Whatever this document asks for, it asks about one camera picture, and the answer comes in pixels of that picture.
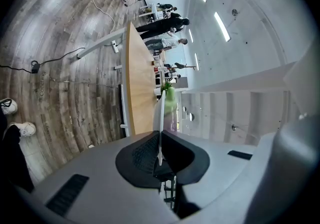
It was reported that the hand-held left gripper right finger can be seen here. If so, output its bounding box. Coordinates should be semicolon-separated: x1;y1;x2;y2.
161;130;210;186

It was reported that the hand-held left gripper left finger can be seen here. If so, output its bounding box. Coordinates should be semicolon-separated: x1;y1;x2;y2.
115;130;162;189

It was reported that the white plate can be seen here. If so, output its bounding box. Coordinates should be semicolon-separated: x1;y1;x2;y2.
152;90;167;167

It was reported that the light wooden table top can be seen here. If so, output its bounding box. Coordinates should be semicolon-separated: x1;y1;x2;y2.
76;21;164;138

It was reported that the green plant in white pot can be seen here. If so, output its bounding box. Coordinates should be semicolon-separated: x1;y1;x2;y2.
153;81;174;95

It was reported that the wooden coat rack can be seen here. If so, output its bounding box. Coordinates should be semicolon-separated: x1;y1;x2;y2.
163;61;198;71

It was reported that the person's white shoe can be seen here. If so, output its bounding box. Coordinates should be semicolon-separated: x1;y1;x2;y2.
0;97;19;116
8;121;37;137

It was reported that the person's black trouser leg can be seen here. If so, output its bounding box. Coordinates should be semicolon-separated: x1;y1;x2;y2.
0;110;35;194

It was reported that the black cable with power adapter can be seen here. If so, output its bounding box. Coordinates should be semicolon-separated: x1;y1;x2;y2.
0;47;86;74

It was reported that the white cable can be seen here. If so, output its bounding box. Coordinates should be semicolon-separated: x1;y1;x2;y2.
89;0;117;34

